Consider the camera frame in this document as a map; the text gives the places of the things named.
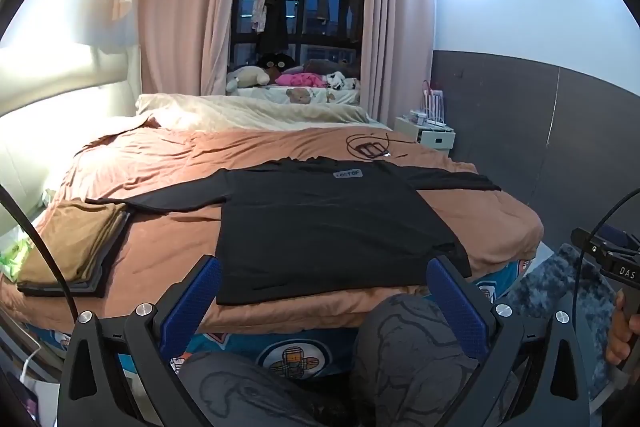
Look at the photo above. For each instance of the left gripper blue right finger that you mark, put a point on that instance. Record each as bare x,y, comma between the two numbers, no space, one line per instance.
465,308

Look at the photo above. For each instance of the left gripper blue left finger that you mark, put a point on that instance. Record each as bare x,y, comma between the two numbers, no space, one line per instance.
181,309

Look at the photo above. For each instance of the black t-shirt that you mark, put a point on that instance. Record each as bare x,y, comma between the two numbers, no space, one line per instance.
297,228

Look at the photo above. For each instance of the dark clothes hanging at window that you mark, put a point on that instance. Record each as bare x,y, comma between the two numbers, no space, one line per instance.
303,29

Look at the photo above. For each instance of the person's right hand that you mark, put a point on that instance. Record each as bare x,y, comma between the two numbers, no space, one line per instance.
622,329

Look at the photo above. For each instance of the person's left patterned leg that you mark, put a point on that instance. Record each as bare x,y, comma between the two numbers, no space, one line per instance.
233,391

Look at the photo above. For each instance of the person's patterned leg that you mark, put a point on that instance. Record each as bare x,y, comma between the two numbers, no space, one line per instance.
233,391
408,364

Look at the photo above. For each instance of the person's right patterned leg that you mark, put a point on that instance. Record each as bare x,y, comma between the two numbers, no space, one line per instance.
408,364

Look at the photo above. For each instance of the folded black garment under stack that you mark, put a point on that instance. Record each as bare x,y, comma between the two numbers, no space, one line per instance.
96,287

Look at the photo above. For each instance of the folded olive brown garment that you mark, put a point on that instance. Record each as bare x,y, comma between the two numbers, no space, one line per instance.
77,233

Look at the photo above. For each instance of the white bedside drawer cabinet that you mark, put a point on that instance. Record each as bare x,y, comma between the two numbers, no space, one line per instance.
433,136

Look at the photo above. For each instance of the cream padded headboard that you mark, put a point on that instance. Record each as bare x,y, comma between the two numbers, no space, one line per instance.
53,101

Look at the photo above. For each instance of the beige plush toy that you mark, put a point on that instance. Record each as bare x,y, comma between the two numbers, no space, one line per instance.
246,77

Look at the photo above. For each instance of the pink cloth on daybed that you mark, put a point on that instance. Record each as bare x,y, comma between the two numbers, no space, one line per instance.
301,80

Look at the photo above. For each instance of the right pink curtain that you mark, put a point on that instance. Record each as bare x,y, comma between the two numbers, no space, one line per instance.
396,56

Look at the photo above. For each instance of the black rectangular frame device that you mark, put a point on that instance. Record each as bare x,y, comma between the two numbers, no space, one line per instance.
371,150

